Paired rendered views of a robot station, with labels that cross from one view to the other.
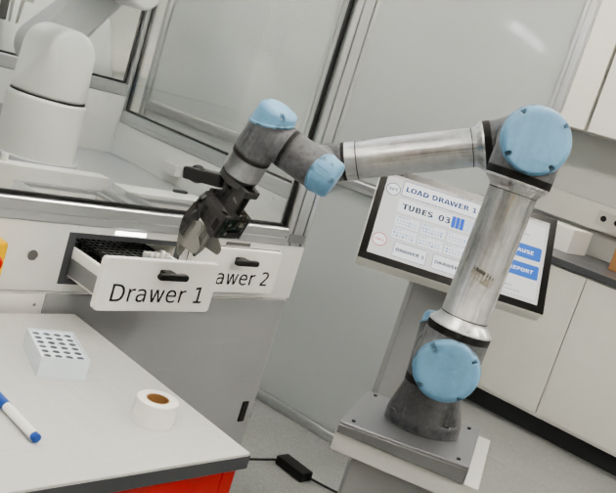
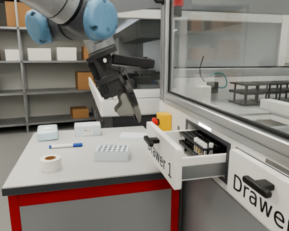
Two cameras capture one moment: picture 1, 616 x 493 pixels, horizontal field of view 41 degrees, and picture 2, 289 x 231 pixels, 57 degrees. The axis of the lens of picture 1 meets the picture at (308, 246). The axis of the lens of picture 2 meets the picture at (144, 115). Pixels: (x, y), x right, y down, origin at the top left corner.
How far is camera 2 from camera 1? 2.09 m
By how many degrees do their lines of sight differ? 121
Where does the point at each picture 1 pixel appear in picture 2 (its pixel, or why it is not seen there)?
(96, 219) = (191, 112)
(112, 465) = (25, 156)
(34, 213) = (176, 105)
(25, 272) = not seen: hidden behind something
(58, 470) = (31, 149)
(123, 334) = (208, 206)
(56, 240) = (182, 122)
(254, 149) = not seen: hidden behind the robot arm
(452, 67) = not seen: outside the picture
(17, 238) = (175, 117)
